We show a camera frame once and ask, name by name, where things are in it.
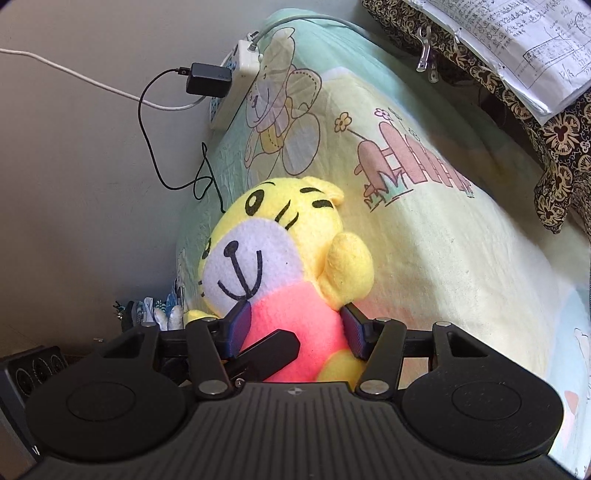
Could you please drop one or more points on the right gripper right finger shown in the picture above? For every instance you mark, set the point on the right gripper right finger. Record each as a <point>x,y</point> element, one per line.
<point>380,344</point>

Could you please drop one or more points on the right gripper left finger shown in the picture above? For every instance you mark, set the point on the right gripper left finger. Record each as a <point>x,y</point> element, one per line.
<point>209,342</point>

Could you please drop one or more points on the yellow tiger plush toy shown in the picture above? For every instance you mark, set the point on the yellow tiger plush toy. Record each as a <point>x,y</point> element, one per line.
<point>281,247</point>

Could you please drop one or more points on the pile of colourful clothes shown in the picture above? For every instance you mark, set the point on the pile of colourful clothes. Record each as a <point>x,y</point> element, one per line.
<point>167,314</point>

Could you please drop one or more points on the cartoon print bed sheet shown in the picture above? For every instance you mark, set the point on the cartoon print bed sheet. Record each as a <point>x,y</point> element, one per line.
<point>442,197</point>

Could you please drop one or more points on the black charger adapter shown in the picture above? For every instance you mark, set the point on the black charger adapter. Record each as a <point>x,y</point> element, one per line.
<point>208,80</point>

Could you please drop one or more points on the white power strip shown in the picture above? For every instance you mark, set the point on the white power strip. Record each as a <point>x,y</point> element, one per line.
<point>243,62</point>

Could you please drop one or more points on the metal clip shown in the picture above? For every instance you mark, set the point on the metal clip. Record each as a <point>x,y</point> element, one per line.
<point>427,62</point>

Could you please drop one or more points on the handwritten paper notebook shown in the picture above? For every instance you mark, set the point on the handwritten paper notebook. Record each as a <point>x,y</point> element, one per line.
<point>539,49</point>

